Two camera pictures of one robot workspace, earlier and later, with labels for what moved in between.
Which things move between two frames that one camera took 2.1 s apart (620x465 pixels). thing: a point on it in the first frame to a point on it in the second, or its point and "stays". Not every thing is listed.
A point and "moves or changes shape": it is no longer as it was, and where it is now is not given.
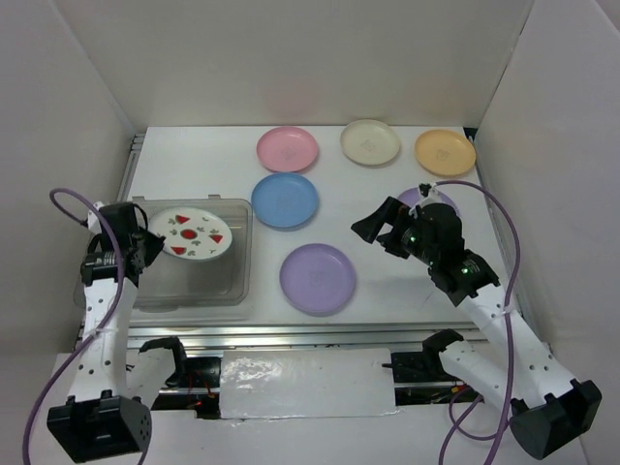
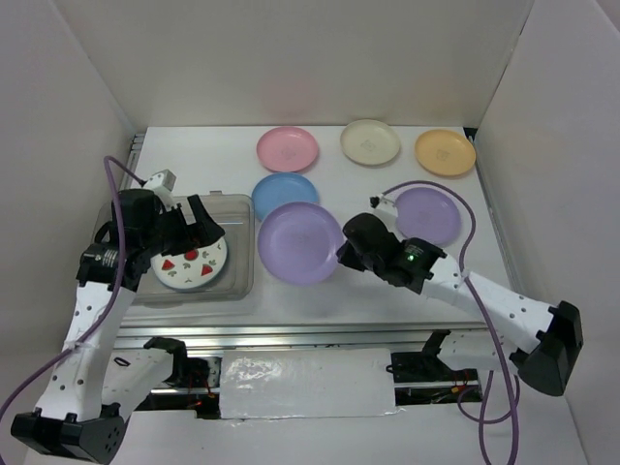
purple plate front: x=318 y=279 to x=298 y=243
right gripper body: x=410 y=232 to x=350 y=258
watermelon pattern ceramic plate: x=193 y=233 moves or changes shape
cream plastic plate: x=370 y=141 stays
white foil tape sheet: x=314 y=383 stays
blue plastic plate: x=285 y=200 stays
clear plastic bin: x=225 y=280 stays
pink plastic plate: x=287 y=148 stays
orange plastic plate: x=445 y=152 stays
